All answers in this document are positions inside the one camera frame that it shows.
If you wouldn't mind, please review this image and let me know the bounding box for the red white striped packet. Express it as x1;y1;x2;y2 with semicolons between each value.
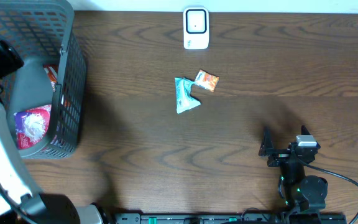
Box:
43;64;58;91

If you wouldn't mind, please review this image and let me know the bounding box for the red purple snack bag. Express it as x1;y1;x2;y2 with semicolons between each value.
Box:
14;105;52;150

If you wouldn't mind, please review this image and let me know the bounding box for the small orange snack packet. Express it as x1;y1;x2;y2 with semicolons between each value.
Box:
195;70;219;92

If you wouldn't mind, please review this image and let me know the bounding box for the teal white snack packet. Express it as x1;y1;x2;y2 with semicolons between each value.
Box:
175;77;201;114

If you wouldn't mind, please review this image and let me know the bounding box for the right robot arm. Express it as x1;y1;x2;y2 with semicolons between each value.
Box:
259;126;328;223

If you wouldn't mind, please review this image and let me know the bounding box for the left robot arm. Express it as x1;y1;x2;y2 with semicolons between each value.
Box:
0;40;110;223

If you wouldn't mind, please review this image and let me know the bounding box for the grey plastic mesh basket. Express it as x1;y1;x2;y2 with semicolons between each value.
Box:
0;0;87;159

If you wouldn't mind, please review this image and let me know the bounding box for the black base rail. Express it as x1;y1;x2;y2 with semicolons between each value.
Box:
114;212;347;224

